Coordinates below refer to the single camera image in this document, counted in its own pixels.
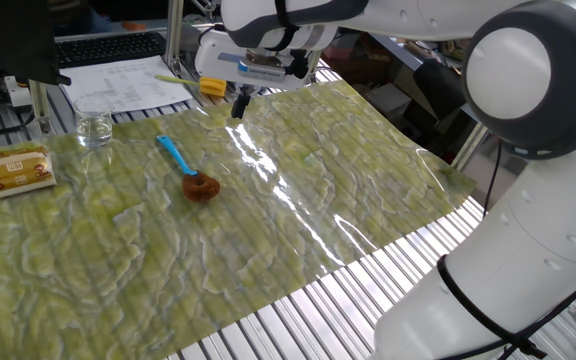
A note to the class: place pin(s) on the seated person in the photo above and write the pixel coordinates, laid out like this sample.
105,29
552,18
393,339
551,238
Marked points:
88,22

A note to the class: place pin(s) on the white power adapter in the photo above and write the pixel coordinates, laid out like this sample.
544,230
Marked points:
17,92

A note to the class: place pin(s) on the black bag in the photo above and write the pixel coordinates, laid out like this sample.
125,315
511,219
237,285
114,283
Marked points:
438,90

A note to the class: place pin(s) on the yellow snack package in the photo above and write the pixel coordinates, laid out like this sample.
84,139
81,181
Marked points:
15,172

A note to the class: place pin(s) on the grey box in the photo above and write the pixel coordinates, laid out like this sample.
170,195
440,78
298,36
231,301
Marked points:
388,100

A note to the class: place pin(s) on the small orange item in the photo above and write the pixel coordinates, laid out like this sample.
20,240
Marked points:
133,26

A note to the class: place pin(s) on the black monitor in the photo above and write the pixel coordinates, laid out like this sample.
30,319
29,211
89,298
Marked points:
8,35

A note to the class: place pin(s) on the aluminium frame post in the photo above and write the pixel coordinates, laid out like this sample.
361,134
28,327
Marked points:
174,30
39,107

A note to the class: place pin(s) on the printed white paper sheet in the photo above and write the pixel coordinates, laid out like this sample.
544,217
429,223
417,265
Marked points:
128,85

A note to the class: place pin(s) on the green marble-pattern mat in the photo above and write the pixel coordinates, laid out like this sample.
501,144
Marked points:
118,260

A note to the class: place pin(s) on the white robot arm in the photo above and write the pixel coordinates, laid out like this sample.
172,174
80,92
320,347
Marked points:
518,225

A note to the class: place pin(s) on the black keyboard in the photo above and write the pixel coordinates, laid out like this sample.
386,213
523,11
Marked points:
110,49

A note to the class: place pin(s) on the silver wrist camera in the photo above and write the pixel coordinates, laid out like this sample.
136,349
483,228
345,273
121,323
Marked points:
264,70

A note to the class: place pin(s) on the clear glass beaker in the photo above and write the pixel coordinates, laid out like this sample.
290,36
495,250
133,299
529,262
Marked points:
93,127

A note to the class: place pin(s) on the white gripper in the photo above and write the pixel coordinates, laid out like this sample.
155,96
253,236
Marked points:
211,70

